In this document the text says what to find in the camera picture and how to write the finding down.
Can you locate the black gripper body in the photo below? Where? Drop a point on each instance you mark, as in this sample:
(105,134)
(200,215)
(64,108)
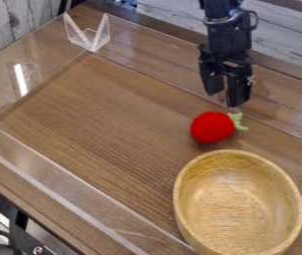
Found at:
(229,27)

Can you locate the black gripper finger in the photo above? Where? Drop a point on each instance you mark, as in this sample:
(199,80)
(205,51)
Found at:
(212,77)
(240,82)

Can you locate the red plush strawberry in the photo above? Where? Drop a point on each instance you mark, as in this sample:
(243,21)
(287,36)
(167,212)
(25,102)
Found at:
(213,127)

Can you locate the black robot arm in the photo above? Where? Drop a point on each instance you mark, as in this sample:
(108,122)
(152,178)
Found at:
(224,61)

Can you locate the wooden oval bowl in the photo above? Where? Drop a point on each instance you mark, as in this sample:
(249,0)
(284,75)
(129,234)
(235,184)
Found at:
(237,205)

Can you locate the clear acrylic corner bracket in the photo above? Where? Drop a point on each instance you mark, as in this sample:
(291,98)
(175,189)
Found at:
(89,39)

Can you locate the clear acrylic front wall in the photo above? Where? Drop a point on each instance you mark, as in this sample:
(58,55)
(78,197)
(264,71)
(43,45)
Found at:
(92,221)

